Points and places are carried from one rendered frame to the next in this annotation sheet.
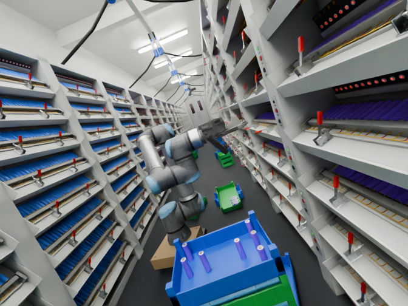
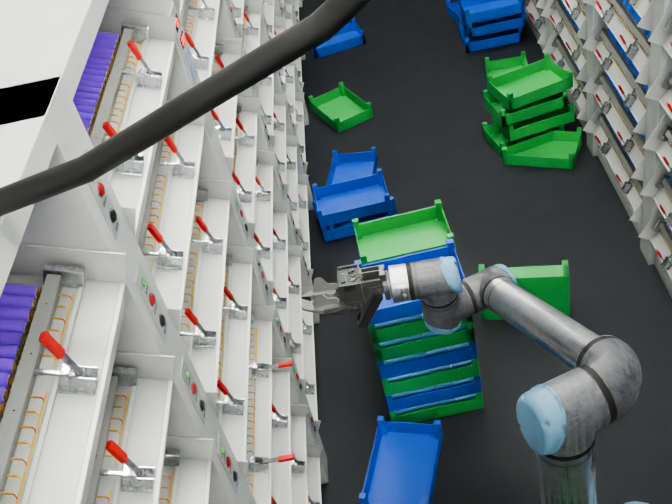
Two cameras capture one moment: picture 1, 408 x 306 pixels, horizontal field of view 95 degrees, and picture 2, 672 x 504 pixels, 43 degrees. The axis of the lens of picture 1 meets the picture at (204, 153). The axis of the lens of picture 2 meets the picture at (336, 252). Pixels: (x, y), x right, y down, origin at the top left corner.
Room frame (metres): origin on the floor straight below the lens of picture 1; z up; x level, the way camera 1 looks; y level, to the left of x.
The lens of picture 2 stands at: (2.31, -0.08, 2.20)
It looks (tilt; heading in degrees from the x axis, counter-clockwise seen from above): 40 degrees down; 182
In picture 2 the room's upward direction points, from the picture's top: 14 degrees counter-clockwise
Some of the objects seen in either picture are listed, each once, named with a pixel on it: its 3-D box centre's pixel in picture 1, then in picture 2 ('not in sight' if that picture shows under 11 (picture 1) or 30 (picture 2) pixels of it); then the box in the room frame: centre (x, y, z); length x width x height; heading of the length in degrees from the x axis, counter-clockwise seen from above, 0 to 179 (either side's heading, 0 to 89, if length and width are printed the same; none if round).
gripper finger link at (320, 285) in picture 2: (236, 122); (319, 287); (0.81, -0.18, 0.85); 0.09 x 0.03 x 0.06; 77
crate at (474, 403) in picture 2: not in sight; (430, 386); (0.51, 0.06, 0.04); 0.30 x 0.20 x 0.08; 89
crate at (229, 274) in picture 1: (220, 254); (411, 281); (0.51, 0.06, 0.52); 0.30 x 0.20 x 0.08; 89
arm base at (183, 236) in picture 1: (177, 231); not in sight; (1.33, 0.41, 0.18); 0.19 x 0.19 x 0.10
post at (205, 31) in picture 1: (237, 107); not in sight; (2.09, -0.53, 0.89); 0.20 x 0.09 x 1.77; 85
